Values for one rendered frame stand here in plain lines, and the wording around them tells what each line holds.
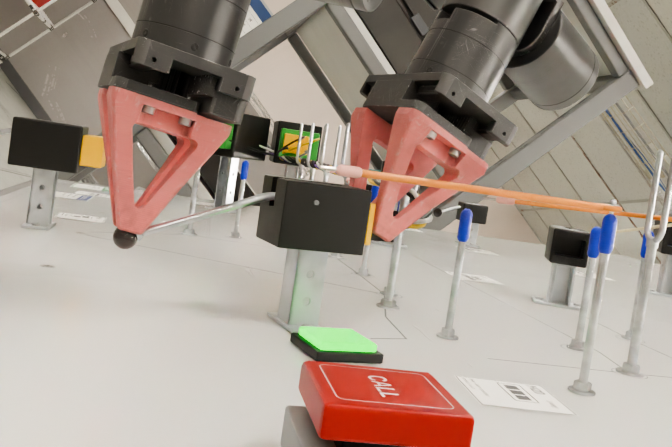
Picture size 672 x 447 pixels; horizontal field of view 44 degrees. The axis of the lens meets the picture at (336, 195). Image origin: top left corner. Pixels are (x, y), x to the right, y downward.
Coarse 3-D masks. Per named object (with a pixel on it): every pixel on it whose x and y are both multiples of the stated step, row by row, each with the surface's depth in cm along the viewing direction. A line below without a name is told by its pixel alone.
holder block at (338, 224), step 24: (264, 192) 51; (288, 192) 48; (312, 192) 49; (336, 192) 49; (360, 192) 50; (264, 216) 51; (288, 216) 48; (312, 216) 49; (336, 216) 49; (360, 216) 50; (264, 240) 50; (288, 240) 48; (312, 240) 49; (336, 240) 50; (360, 240) 50
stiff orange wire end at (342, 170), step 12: (324, 168) 40; (336, 168) 40; (348, 168) 40; (360, 168) 40; (396, 180) 41; (408, 180) 41; (420, 180) 41; (432, 180) 41; (480, 192) 42; (492, 192) 42; (504, 192) 43; (516, 192) 43; (564, 204) 44; (576, 204) 44; (588, 204) 44; (600, 204) 44
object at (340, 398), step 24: (312, 384) 28; (336, 384) 27; (360, 384) 28; (384, 384) 28; (408, 384) 29; (432, 384) 29; (312, 408) 27; (336, 408) 25; (360, 408) 26; (384, 408) 26; (408, 408) 26; (432, 408) 26; (456, 408) 27; (336, 432) 25; (360, 432) 26; (384, 432) 26; (408, 432) 26; (432, 432) 26; (456, 432) 26
